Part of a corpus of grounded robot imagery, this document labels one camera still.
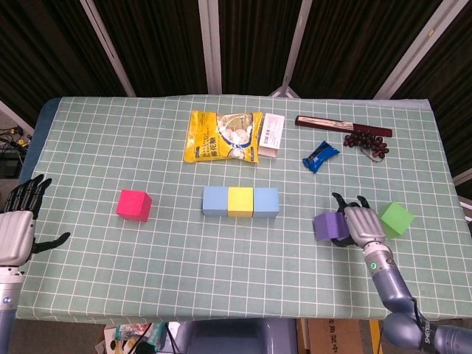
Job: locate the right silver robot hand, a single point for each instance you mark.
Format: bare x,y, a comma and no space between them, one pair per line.
365,225

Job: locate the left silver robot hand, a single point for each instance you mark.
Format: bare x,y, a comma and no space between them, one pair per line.
16,232

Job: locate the purple foam cube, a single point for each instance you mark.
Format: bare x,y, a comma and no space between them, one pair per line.
328,226

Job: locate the light blue foam cube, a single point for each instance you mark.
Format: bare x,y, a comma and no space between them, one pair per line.
215,201
265,202

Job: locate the yellow foam cube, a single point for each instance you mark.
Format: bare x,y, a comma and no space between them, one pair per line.
240,202

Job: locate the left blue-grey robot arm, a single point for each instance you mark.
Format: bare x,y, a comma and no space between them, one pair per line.
7,313

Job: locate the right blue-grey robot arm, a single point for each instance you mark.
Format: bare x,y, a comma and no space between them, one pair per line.
394,287

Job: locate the green foam cube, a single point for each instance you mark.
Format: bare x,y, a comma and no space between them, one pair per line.
396,219

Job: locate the blue snack packet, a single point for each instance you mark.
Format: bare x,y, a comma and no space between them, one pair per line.
319,156

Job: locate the dark red grape bunch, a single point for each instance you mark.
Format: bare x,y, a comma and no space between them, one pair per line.
361,140

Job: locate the dark red folded fan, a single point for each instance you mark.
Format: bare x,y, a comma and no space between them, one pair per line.
324,122

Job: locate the pink-red foam cube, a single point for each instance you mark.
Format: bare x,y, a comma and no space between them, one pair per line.
131,206

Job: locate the brown cardboard box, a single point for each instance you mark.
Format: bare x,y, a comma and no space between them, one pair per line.
332,337

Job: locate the green checked tablecloth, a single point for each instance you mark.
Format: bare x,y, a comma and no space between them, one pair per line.
236,273

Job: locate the colourful printed packaging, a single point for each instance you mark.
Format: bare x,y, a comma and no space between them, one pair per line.
125,339

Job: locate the blue-grey robot torso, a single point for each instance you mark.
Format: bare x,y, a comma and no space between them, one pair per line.
236,337

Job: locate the yellow marshmallow bag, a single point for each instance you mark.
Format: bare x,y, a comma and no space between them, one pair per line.
203,144

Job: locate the dark pleated curtain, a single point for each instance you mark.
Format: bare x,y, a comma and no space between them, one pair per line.
162,37

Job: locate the white metal frame post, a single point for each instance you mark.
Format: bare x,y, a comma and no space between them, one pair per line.
295,48
210,44
465,178
14,116
416,48
107,48

